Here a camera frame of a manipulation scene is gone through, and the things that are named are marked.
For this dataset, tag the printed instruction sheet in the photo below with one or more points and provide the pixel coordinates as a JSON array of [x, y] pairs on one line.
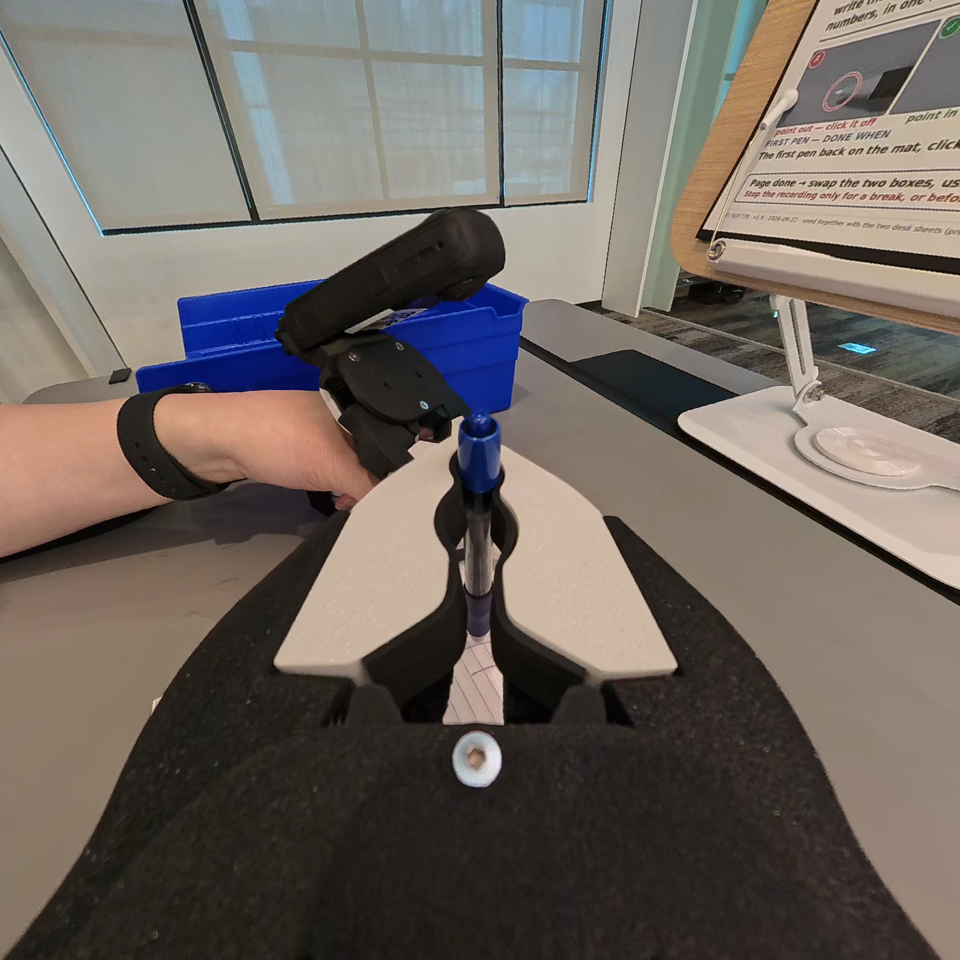
[[862, 172]]

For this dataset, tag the lined paper notepad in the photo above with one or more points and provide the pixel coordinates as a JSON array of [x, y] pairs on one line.
[[471, 697]]

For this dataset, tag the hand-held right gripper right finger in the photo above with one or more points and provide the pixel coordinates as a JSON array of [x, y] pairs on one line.
[[577, 577]]

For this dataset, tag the blue plastic bin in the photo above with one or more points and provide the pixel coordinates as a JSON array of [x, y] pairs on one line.
[[225, 337]]

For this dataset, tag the blue pen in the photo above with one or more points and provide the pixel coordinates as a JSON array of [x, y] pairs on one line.
[[478, 450]]

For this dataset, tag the wooden and white book stand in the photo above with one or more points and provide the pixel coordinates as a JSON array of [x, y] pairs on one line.
[[862, 450]]

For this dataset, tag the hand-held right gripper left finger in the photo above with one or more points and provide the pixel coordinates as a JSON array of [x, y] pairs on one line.
[[375, 570]]

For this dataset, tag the person's left hand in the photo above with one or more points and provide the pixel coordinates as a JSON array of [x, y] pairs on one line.
[[277, 442]]

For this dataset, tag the window with white frame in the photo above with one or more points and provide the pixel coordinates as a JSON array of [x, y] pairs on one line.
[[315, 105]]

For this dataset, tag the black desk mat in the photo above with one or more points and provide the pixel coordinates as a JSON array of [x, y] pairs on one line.
[[660, 390]]

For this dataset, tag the black wristwatch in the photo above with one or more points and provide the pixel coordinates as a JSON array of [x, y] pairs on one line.
[[142, 442]]

